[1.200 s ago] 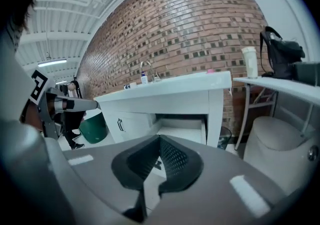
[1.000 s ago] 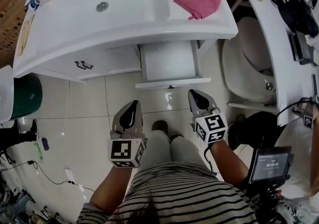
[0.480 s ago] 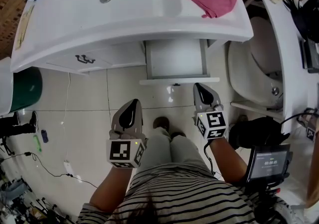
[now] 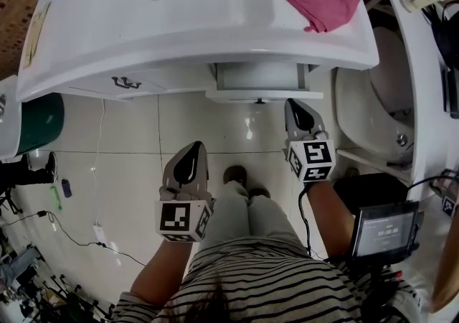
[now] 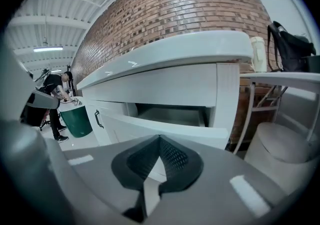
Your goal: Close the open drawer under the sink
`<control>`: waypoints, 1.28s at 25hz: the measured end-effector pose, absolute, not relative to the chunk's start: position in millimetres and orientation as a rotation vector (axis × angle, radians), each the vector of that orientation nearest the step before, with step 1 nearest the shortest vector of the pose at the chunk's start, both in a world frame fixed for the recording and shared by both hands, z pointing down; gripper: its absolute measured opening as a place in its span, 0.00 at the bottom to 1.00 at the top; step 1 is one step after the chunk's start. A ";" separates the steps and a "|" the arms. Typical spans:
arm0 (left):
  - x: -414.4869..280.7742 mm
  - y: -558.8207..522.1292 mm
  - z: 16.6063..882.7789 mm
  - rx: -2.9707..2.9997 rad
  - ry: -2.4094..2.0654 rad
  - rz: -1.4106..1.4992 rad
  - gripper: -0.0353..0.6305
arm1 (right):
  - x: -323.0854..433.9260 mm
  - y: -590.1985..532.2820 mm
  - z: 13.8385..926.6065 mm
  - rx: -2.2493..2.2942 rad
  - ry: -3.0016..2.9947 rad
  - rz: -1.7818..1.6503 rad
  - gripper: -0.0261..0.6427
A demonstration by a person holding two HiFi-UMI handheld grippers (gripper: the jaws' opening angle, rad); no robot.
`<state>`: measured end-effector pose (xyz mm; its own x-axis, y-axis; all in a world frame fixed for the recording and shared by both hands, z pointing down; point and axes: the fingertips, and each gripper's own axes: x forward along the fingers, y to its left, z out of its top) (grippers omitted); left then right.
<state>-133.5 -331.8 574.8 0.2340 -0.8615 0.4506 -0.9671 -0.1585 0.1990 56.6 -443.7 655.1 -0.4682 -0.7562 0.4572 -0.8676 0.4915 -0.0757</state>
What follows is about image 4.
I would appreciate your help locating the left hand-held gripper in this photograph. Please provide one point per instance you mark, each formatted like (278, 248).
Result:
(184, 221)

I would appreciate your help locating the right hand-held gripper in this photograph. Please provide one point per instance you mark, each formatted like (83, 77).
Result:
(312, 156)

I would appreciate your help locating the white drawer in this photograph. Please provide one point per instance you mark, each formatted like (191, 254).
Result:
(258, 77)

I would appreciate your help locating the person's left forearm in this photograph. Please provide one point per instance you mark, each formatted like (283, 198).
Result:
(161, 271)

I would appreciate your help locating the person's right forearm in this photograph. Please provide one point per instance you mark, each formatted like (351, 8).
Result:
(331, 217)

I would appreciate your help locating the black drawer knob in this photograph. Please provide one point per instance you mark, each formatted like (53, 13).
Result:
(259, 101)

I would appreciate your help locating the white sink cabinet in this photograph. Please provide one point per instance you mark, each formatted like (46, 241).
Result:
(157, 81)

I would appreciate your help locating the white ceramic sink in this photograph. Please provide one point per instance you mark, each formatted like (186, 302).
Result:
(143, 20)

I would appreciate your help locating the brown shoe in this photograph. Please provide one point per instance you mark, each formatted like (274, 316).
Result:
(260, 192)
(235, 173)

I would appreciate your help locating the grey trousers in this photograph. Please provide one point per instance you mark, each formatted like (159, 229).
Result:
(251, 217)

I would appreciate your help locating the white toilet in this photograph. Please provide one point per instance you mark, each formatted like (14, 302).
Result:
(373, 99)

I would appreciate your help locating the white power adapter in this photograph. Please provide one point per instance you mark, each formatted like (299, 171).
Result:
(100, 233)

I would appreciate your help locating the black monitor screen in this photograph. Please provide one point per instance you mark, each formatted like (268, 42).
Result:
(387, 232)

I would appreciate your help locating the striped shirt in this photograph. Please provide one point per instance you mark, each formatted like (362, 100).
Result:
(272, 285)

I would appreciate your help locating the dark blue bottle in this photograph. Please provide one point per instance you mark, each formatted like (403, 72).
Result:
(66, 188)

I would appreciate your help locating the green bottle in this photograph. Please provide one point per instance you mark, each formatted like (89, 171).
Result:
(55, 198)

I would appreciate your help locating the white side counter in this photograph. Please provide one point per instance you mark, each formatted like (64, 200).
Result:
(412, 63)

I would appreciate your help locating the black flat device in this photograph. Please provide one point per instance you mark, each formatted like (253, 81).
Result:
(452, 92)

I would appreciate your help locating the green bin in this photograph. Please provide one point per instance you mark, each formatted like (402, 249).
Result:
(41, 124)

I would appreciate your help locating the black bag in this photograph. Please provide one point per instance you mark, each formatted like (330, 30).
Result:
(444, 31)

